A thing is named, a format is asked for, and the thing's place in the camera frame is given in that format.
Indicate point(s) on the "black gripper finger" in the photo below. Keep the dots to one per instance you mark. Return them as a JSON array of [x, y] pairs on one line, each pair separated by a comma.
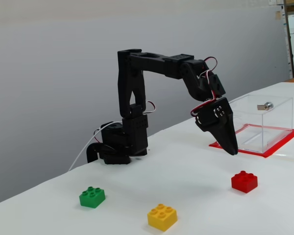
[[226, 122], [219, 139]]

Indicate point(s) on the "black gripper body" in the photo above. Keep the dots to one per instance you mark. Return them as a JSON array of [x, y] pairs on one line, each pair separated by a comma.
[[210, 120]]

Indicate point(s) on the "red lego brick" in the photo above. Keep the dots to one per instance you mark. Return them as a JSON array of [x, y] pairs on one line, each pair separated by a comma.
[[243, 182]]

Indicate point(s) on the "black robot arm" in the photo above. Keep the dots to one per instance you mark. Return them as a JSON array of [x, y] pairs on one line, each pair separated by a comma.
[[125, 85]]

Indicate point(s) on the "black robot base clamp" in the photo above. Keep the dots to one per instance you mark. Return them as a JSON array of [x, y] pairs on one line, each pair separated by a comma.
[[112, 147]]

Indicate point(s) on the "silver box lock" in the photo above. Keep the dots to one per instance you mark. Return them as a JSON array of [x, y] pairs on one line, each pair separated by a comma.
[[268, 105]]

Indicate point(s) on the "transparent plastic box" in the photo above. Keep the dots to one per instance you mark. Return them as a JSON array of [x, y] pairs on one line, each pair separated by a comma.
[[276, 117]]

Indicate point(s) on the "yellow lego brick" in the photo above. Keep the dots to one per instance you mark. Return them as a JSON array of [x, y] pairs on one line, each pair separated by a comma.
[[161, 218]]

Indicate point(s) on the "green lego brick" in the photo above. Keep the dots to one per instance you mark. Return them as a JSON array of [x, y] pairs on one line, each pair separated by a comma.
[[91, 198]]

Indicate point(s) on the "red tape frame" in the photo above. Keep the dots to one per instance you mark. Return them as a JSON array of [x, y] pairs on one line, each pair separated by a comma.
[[252, 152]]

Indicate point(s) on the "paper note on wall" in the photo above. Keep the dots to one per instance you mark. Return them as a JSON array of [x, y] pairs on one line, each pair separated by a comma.
[[277, 15]]

